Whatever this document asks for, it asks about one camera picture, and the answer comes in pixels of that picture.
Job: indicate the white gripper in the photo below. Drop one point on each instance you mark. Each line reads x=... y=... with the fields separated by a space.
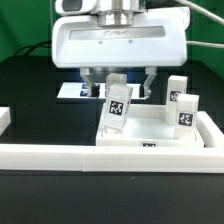
x=156 y=38

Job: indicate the white marker sheet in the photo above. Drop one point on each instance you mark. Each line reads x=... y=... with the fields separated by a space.
x=76 y=90

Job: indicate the white U-shaped fence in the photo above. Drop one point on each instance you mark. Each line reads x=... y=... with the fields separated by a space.
x=209 y=159

